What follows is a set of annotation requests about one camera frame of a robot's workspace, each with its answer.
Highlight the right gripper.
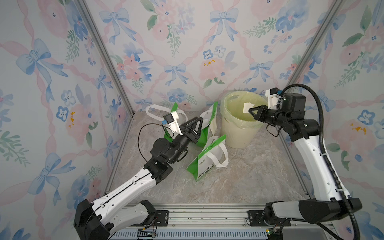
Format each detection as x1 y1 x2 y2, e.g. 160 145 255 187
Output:
249 105 289 129

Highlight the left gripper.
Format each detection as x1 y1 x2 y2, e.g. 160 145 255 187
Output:
168 118 201 165

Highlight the green white bag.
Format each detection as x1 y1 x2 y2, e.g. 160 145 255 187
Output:
187 135 229 181
145 103 188 142
196 102 218 148

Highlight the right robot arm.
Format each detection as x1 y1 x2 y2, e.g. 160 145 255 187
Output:
249 105 363 225

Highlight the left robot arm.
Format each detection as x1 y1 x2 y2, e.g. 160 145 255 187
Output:
74 117 204 240

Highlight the cream trash bin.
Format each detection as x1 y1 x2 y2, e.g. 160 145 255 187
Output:
220 91 267 149

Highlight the green bin liner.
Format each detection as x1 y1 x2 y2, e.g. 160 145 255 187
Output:
220 91 268 129

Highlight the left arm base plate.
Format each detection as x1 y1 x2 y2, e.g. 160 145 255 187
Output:
131 210 169 227

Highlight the right aluminium corner post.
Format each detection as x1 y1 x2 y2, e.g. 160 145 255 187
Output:
286 0 346 87

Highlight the aluminium corner post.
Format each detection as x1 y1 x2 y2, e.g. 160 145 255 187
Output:
75 0 135 118
286 0 346 87

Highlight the aluminium front rail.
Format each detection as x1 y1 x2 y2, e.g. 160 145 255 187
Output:
107 203 338 240

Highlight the left aluminium corner post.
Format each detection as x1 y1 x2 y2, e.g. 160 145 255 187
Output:
75 0 135 118

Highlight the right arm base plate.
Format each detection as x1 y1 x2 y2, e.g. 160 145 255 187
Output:
246 210 285 228

